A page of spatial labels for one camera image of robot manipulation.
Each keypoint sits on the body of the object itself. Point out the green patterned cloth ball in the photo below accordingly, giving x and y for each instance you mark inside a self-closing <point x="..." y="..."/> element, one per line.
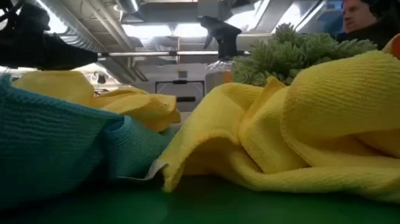
<point x="286" y="56"/>

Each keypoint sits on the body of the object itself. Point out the clear spray bottle black trigger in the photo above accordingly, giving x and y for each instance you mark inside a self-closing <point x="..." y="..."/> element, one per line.
<point x="225" y="38"/>

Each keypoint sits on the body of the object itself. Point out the silver horizontal rail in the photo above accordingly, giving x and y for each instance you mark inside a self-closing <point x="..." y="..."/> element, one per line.
<point x="142" y="54"/>

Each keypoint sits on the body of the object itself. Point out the person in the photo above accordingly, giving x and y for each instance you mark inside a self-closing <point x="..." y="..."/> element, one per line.
<point x="356" y="14"/>

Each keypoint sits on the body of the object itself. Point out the yellow microfiber towel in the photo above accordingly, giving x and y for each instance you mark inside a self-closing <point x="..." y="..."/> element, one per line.
<point x="58" y="85"/>
<point x="324" y="119"/>

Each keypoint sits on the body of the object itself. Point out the white plastic basket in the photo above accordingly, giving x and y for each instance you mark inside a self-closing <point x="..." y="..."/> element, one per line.
<point x="172" y="99"/>

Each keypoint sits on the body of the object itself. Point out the green table mat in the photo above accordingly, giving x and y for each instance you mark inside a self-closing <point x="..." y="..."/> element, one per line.
<point x="205" y="214"/>

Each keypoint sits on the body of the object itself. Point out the teal microfiber towel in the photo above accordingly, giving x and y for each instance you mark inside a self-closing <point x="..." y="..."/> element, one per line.
<point x="33" y="141"/>

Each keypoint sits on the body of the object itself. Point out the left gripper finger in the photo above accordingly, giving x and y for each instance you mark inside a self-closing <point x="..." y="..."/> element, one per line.
<point x="66" y="55"/>

